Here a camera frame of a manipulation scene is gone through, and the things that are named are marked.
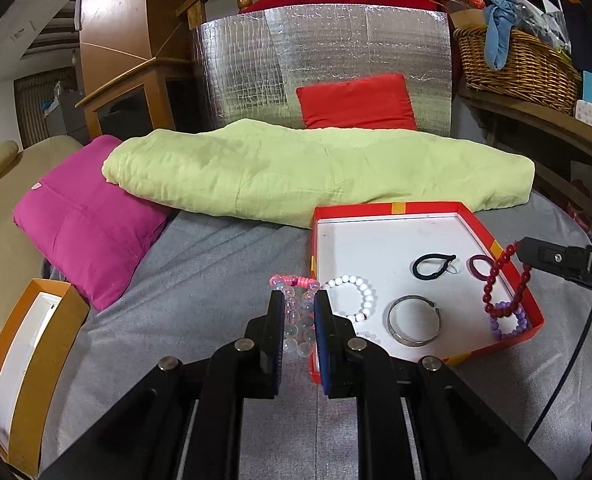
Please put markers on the red pillow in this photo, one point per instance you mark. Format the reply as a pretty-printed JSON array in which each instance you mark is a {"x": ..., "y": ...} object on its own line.
[{"x": 355, "y": 102}]

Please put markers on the blue cloth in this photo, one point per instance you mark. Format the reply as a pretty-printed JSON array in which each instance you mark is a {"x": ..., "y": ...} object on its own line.
[{"x": 500, "y": 30}]

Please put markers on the wooden cabinet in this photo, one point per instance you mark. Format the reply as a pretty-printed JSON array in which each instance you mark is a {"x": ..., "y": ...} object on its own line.
[{"x": 131, "y": 95}]

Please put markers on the silver foil insulation panel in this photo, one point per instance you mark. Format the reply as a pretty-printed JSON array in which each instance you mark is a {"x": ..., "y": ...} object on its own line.
[{"x": 336, "y": 45}]

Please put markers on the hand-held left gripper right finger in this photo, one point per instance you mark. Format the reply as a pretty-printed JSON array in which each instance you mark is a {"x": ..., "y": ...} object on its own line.
[{"x": 324, "y": 345}]

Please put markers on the light green quilt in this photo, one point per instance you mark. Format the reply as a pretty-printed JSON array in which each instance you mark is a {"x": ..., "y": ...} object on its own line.
[{"x": 301, "y": 170}]

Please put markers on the wooden column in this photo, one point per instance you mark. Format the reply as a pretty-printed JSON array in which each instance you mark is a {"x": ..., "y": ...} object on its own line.
[{"x": 131, "y": 5}]

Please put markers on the silver bangle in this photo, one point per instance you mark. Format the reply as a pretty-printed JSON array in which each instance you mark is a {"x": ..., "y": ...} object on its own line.
[{"x": 393, "y": 332}]

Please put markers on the grey bedsheet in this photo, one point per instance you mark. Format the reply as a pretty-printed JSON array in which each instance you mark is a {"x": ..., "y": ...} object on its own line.
[{"x": 176, "y": 320}]

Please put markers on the orange cardboard box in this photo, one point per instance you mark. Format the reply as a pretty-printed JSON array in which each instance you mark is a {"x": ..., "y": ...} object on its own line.
[{"x": 46, "y": 350}]

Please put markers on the grey refrigerator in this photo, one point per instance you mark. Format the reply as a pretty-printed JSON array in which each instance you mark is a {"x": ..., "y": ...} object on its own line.
[{"x": 63, "y": 115}]

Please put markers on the wicker basket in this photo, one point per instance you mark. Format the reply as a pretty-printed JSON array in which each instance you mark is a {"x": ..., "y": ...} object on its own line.
[{"x": 525, "y": 70}]

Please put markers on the red cardboard box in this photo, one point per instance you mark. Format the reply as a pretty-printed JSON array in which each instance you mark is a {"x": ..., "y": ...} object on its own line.
[{"x": 400, "y": 245}]

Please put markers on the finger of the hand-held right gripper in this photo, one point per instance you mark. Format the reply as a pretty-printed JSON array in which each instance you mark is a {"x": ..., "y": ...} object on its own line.
[{"x": 555, "y": 259}]

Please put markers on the beige leather sofa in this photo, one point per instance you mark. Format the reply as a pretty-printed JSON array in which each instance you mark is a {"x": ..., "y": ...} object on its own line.
[{"x": 6, "y": 170}]

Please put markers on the wooden bench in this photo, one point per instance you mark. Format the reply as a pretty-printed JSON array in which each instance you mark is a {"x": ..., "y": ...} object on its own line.
[{"x": 535, "y": 120}]

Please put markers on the magenta pillow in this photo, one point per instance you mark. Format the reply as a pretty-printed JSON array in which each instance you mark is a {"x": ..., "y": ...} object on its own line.
[{"x": 86, "y": 220}]

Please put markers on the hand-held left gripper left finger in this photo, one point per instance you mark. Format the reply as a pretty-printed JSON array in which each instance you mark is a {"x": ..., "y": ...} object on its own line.
[{"x": 276, "y": 340}]

